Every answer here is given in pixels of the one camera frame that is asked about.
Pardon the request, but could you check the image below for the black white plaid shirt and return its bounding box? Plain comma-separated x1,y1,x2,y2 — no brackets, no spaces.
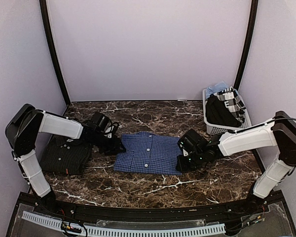
214,86,246,123

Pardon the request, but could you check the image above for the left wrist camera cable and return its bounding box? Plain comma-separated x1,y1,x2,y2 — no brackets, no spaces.
106,122,120,139

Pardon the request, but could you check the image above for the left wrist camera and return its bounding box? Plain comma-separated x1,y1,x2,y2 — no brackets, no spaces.
90,112,110,132

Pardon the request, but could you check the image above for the white slotted cable duct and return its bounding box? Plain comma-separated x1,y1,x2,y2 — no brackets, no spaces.
22,211,225,237

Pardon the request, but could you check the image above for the folded black striped shirt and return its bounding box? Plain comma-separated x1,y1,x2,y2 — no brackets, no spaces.
40,135,92,175

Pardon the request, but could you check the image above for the left black corner post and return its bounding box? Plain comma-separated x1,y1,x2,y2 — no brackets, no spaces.
39,0,71,107

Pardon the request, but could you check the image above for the white plastic laundry basket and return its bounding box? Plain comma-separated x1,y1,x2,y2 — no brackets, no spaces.
203,86,252,135

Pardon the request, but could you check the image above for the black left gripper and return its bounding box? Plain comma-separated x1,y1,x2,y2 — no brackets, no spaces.
89,131,126,156

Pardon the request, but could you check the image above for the light blue shirt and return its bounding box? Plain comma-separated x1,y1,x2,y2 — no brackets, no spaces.
205,81,230,99

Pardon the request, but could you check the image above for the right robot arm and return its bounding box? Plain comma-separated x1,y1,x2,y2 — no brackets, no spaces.
176,111,296,214

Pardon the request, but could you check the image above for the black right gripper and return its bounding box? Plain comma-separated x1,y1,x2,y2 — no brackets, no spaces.
176,150,205,173

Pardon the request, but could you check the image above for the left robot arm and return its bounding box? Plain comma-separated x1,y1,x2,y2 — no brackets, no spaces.
5,104,126,215

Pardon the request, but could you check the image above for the black front rail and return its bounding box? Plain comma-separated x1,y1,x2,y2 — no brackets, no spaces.
17,192,284,224

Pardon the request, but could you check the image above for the right black corner post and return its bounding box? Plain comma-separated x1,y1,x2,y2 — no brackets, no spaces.
233,0,259,90

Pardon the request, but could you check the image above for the black corner post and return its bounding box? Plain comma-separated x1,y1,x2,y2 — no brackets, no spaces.
233,0,259,90
39,0,71,107

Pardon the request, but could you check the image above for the blue checkered long sleeve shirt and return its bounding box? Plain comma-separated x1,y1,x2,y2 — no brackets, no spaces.
113,132,182,175

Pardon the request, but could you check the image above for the black garment in basket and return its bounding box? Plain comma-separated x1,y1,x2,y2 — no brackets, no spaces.
205,94,242,127

